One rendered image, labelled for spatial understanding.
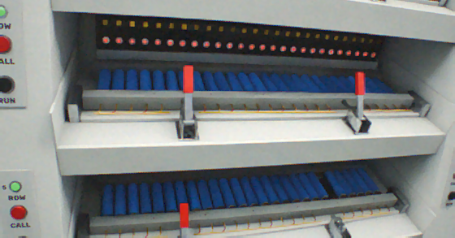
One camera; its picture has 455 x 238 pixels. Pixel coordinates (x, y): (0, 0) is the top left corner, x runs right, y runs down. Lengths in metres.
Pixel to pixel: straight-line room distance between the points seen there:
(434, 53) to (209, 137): 0.44
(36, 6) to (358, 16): 0.40
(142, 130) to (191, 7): 0.17
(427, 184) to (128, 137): 0.53
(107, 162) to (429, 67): 0.57
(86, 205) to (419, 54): 0.66
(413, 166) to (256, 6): 0.45
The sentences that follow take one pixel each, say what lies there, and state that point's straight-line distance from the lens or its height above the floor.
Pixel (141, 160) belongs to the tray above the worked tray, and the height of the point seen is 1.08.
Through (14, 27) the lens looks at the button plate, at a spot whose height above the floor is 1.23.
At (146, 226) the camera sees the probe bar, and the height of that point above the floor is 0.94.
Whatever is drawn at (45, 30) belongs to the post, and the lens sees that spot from 0.40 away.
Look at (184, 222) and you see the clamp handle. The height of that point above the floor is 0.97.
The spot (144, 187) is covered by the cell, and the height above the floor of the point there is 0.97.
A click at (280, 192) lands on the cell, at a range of 0.62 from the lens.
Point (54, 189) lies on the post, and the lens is 0.44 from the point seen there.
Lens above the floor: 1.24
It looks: 13 degrees down
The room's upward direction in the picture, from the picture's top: 4 degrees clockwise
